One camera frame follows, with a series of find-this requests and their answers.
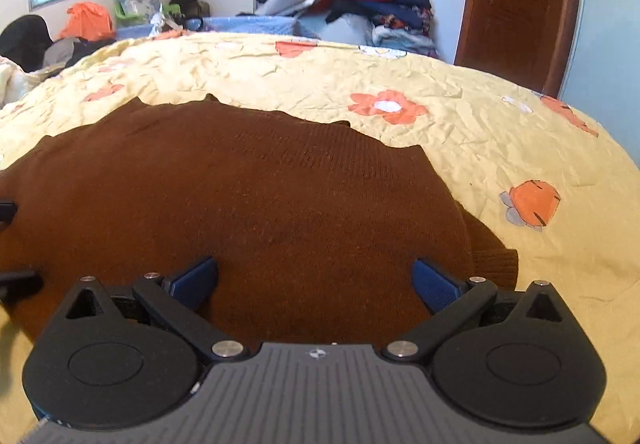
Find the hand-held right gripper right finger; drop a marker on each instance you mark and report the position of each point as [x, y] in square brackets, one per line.
[435, 284]

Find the blue quilted mat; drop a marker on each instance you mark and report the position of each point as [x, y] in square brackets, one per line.
[250, 24]

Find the orange cloth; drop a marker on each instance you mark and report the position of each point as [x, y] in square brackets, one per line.
[87, 22]

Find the brown knit sweater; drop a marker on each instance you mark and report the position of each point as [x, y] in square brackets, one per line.
[250, 204]

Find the white wardrobe door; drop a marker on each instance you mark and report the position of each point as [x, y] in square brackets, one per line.
[607, 39]

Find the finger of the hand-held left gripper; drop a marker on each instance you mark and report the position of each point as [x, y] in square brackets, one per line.
[7, 211]
[20, 281]

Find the dark clothes heap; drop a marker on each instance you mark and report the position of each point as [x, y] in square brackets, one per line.
[25, 39]

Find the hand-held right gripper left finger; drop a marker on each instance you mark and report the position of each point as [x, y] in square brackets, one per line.
[195, 280]

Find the yellow floral quilt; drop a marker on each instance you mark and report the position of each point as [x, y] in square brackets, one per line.
[500, 149]

